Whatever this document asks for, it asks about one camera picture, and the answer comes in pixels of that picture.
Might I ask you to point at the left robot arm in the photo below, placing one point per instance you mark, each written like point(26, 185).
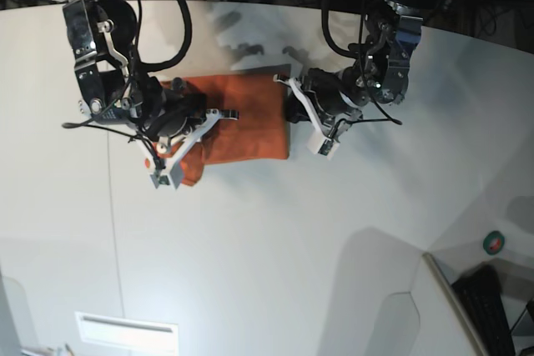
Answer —
point(294, 111)

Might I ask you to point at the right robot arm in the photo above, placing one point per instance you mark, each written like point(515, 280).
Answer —
point(117, 87)

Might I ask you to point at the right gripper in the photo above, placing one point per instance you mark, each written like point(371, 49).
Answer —
point(119, 88)

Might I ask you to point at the black keyboard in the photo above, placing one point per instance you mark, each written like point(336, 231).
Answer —
point(480, 295)

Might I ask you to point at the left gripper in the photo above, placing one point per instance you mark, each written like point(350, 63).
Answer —
point(388, 35)

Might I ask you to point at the green tape roll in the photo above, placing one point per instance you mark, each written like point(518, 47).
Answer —
point(494, 243)

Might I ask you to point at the orange t-shirt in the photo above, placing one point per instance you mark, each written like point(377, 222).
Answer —
point(260, 132)

